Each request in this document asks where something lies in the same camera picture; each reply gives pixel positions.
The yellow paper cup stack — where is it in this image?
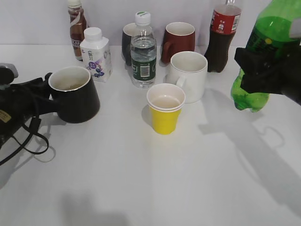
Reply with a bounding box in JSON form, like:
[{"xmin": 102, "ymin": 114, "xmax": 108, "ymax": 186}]
[{"xmin": 146, "ymin": 83, "xmax": 186, "ymax": 135}]

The black ceramic mug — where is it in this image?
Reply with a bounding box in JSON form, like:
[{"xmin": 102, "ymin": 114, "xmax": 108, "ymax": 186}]
[{"xmin": 48, "ymin": 66, "xmax": 101, "ymax": 123}]

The dark green ceramic mug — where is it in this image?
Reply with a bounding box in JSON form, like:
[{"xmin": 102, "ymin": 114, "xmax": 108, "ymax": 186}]
[{"xmin": 122, "ymin": 23, "xmax": 136, "ymax": 66}]

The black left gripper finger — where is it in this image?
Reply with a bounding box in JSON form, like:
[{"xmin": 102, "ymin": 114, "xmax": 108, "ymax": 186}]
[{"xmin": 42, "ymin": 73, "xmax": 61, "ymax": 114}]

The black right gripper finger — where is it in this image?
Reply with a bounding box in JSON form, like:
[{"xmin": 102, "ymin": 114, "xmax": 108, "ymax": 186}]
[{"xmin": 234, "ymin": 48, "xmax": 282, "ymax": 93}]

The dark red ceramic mug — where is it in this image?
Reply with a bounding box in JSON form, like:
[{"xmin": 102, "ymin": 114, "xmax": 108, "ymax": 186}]
[{"xmin": 161, "ymin": 22, "xmax": 195, "ymax": 64}]

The white ceramic mug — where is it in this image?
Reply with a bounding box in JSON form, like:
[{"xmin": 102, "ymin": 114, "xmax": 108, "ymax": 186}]
[{"xmin": 165, "ymin": 51, "xmax": 208, "ymax": 104}]

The cola bottle red label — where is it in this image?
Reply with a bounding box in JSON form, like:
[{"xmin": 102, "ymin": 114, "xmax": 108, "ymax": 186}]
[{"xmin": 205, "ymin": 0, "xmax": 243, "ymax": 73}]

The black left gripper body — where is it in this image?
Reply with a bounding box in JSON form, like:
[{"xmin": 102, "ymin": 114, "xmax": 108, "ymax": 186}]
[{"xmin": 0, "ymin": 63, "xmax": 51, "ymax": 147}]

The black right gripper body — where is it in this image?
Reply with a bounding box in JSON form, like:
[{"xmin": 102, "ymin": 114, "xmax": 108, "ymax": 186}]
[{"xmin": 271, "ymin": 44, "xmax": 301, "ymax": 104}]

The brown coffee drink bottle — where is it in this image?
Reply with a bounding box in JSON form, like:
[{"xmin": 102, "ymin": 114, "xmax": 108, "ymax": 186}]
[{"xmin": 68, "ymin": 0, "xmax": 88, "ymax": 61}]

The green soda bottle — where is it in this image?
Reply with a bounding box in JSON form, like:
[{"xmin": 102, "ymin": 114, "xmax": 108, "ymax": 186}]
[{"xmin": 231, "ymin": 0, "xmax": 301, "ymax": 112}]

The white blueberry milk carton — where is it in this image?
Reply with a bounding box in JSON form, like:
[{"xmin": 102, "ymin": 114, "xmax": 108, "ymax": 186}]
[{"xmin": 80, "ymin": 27, "xmax": 112, "ymax": 82}]

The black cable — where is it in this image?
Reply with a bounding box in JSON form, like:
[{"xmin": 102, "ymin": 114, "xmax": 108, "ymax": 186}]
[{"xmin": 0, "ymin": 94, "xmax": 49, "ymax": 166}]

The clear water bottle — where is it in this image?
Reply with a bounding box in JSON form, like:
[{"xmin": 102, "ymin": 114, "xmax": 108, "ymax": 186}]
[{"xmin": 130, "ymin": 11, "xmax": 157, "ymax": 89}]

